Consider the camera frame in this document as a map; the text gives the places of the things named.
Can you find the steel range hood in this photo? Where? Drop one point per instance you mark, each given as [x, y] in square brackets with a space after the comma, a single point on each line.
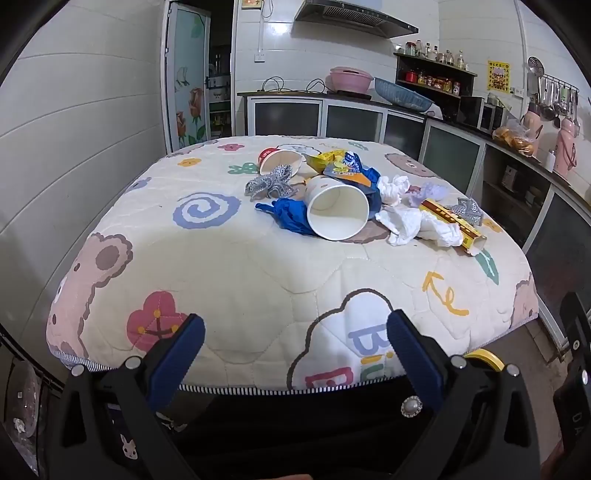
[355, 16]

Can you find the blue woven basket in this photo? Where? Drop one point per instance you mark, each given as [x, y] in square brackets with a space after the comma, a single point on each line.
[401, 94]

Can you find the blue and yellow snack wrapper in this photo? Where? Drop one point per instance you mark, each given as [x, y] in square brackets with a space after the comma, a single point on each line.
[346, 168]

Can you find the blue plastic bag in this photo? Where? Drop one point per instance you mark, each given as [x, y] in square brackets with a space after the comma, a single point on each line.
[288, 216]

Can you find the small crumpled white tissue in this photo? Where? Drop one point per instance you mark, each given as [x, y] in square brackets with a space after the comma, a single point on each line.
[392, 188]

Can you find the large crumpled white tissue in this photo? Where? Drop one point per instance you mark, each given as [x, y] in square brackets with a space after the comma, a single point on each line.
[411, 226]

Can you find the small white bottle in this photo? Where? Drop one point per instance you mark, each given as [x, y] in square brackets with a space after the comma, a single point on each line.
[550, 161]

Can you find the silver wrapper on right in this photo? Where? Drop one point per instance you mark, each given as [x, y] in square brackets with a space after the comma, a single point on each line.
[467, 211]

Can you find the flower printed glass door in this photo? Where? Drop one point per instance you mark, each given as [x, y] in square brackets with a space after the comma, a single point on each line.
[187, 78]

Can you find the black microwave oven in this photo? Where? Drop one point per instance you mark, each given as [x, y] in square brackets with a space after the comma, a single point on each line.
[478, 114]

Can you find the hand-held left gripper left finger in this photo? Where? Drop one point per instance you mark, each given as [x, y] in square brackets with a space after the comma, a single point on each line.
[181, 353]

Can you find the bag of oranges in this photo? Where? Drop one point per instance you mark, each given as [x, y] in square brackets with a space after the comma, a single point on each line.
[515, 138]

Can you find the yellow wall poster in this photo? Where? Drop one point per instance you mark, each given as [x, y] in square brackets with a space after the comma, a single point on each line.
[499, 77]

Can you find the dark wooden spice shelf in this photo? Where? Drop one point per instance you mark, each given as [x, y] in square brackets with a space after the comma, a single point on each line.
[436, 74]

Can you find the cartoon printed quilt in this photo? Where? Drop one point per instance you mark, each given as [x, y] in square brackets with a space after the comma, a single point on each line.
[207, 277]

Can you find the clear plastic bag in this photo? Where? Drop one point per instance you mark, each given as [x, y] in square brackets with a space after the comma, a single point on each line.
[23, 401]

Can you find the crumpled pale purple paper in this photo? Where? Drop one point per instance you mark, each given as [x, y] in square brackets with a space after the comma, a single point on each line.
[430, 191]

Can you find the red and white paper cup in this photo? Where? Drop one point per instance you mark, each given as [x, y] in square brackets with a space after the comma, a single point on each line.
[279, 161]

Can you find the large white paper cup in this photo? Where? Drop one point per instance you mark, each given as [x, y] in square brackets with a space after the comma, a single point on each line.
[339, 214]

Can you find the row of glass spice jars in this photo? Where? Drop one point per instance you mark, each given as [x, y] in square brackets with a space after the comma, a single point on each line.
[434, 54]

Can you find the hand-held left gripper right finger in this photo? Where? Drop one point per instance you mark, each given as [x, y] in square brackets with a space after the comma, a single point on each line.
[414, 362]

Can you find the row of red seasoning jars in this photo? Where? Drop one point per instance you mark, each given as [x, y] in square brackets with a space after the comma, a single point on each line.
[434, 82]

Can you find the pink cooking pot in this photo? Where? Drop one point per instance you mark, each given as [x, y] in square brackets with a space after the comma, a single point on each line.
[351, 79]

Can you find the silver foil wrapper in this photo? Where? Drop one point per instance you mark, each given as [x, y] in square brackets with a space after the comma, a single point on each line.
[270, 183]

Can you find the wall rack of kitchen utensils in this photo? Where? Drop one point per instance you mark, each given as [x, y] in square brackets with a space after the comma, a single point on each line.
[554, 99]

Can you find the long yellow and red box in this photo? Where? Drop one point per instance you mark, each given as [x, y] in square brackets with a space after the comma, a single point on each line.
[455, 226]

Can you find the black cloth with rhinestone button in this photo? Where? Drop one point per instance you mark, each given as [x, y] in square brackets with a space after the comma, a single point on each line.
[300, 429]

